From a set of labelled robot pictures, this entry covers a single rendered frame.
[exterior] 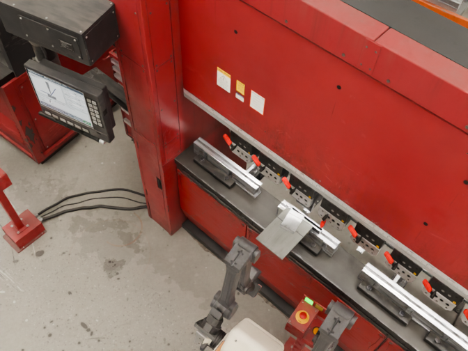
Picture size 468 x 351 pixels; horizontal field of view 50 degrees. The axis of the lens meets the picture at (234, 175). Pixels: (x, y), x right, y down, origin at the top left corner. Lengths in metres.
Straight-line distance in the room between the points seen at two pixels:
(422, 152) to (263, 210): 1.25
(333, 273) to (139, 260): 1.55
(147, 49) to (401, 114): 1.18
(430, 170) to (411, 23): 0.53
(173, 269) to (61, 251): 0.82
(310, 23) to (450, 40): 0.47
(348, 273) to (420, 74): 1.40
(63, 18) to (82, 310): 2.05
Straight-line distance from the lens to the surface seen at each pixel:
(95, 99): 2.55
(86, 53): 2.39
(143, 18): 2.31
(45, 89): 2.80
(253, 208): 2.94
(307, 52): 1.99
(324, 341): 1.96
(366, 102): 1.94
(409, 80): 1.77
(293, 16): 1.93
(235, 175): 2.95
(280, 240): 2.71
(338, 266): 2.84
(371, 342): 3.04
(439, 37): 1.86
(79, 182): 4.21
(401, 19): 1.88
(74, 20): 2.39
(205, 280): 3.68
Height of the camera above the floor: 3.38
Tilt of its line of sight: 55 degrees down
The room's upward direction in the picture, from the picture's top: 4 degrees clockwise
